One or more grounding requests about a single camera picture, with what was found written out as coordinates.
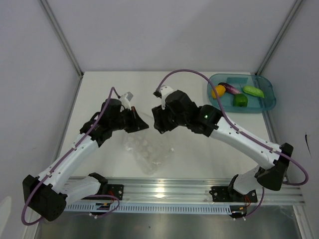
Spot left aluminium frame post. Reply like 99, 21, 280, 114
38, 0, 84, 78

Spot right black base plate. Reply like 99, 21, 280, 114
209, 186, 258, 203

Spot clear zip top bag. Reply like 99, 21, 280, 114
123, 111, 175, 175

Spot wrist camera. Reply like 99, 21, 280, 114
153, 86, 174, 110
119, 92, 133, 110

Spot yellow toy pepper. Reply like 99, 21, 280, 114
211, 85, 226, 99

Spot white slotted cable duct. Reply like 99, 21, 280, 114
65, 202, 232, 215

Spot green toy pea pod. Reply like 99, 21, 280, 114
243, 85, 264, 98

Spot green toy pepper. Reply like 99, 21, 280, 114
233, 94, 248, 107

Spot aluminium frame post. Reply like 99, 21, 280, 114
254, 0, 306, 75
38, 0, 84, 78

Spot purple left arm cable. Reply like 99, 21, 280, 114
21, 87, 125, 226

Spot aluminium mounting rail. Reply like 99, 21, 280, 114
108, 178, 305, 206

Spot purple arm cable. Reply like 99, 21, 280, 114
156, 69, 309, 220
21, 87, 125, 226

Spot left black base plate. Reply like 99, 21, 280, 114
97, 184, 124, 201

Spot right aluminium frame post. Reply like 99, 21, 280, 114
254, 0, 306, 75

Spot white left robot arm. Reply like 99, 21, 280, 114
22, 99, 149, 222

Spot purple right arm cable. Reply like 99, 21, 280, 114
156, 69, 309, 220

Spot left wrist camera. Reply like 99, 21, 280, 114
119, 92, 133, 110

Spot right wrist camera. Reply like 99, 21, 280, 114
153, 86, 174, 110

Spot purple toy eggplant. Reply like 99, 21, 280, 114
218, 83, 241, 95

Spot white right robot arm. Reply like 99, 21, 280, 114
152, 86, 293, 202

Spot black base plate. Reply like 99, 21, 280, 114
209, 186, 258, 203
97, 184, 124, 201

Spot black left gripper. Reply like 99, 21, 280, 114
111, 107, 149, 133

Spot teal plastic bin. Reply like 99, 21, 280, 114
210, 73, 277, 114

